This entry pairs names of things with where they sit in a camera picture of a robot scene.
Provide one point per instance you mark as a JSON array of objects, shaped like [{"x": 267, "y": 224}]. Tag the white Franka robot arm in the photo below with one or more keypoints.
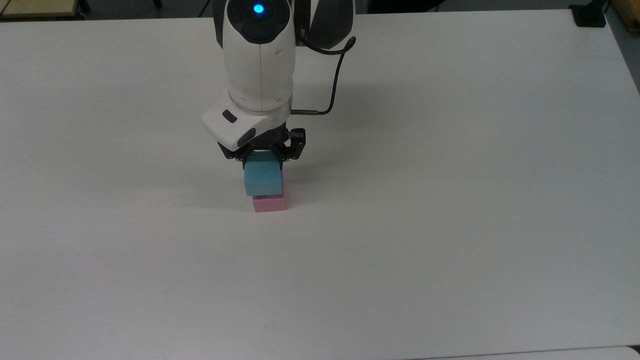
[{"x": 260, "y": 65}]

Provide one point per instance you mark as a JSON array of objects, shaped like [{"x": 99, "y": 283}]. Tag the blue cube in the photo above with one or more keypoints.
[{"x": 262, "y": 177}]

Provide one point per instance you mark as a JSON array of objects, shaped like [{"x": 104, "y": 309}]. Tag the wooden board with dark edge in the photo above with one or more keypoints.
[{"x": 35, "y": 7}]

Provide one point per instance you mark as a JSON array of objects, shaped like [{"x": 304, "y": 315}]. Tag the pink cube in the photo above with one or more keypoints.
[{"x": 270, "y": 203}]

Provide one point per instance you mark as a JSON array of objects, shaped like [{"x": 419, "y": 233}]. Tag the black tripod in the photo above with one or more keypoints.
[{"x": 204, "y": 9}]

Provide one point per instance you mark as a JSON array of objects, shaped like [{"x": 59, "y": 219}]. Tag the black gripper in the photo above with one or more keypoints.
[{"x": 270, "y": 140}]

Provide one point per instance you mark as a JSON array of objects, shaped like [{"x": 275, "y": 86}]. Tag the black table clamp mount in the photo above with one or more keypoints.
[{"x": 589, "y": 15}]

